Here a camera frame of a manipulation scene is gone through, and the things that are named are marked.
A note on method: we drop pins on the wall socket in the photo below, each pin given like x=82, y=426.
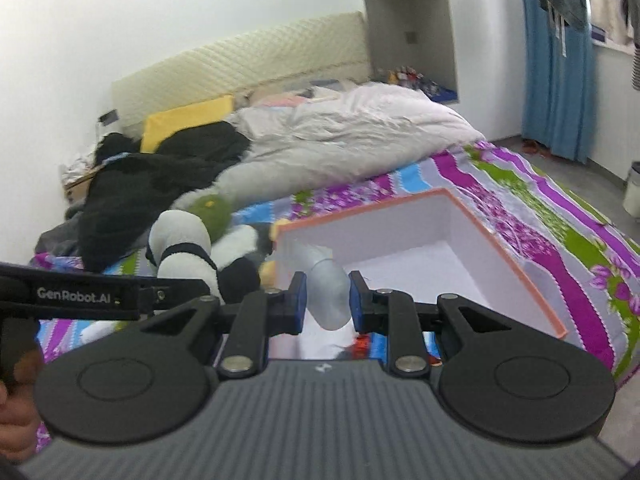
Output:
x=108, y=116

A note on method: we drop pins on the white crumpled cloth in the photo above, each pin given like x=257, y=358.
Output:
x=77, y=165

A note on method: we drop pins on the yellow pillow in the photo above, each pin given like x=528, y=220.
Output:
x=185, y=120

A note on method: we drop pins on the blue curtain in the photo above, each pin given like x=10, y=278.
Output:
x=555, y=85

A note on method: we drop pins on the orange cardboard box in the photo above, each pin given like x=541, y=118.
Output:
x=450, y=240

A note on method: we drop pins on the person's left hand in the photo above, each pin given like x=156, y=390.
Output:
x=17, y=420

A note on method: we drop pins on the grey wardrobe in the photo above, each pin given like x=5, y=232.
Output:
x=415, y=0

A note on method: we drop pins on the dark garment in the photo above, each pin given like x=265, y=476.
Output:
x=117, y=142

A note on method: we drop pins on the pale grey pink duvet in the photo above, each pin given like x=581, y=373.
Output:
x=360, y=125

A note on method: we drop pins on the white trash bin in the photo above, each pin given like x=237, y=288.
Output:
x=632, y=190

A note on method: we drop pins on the small pink red toy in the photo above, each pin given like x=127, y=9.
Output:
x=361, y=346

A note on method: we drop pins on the black jacket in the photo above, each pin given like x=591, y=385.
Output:
x=140, y=190

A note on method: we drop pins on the cream quilted headboard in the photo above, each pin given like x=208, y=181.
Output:
x=240, y=60

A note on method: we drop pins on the green plush massage hammer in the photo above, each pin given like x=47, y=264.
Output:
x=210, y=210

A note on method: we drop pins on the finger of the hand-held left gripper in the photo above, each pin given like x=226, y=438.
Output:
x=175, y=295

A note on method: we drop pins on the grey blanket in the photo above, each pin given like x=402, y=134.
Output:
x=57, y=232

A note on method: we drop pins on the brown cardboard box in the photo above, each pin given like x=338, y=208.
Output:
x=80, y=185

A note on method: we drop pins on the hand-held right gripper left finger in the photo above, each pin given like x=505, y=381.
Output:
x=300, y=302

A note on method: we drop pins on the pile of colourful small toys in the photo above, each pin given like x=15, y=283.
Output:
x=415, y=80

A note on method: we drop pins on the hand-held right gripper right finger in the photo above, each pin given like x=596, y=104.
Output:
x=356, y=302

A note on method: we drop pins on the white plastic bottle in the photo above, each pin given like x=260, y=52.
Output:
x=325, y=290

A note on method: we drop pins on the colourful floral bedsheet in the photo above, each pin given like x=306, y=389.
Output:
x=550, y=210

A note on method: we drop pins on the striped garment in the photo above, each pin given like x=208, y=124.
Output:
x=636, y=67

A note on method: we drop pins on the white plush toy black band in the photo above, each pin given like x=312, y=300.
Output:
x=180, y=232

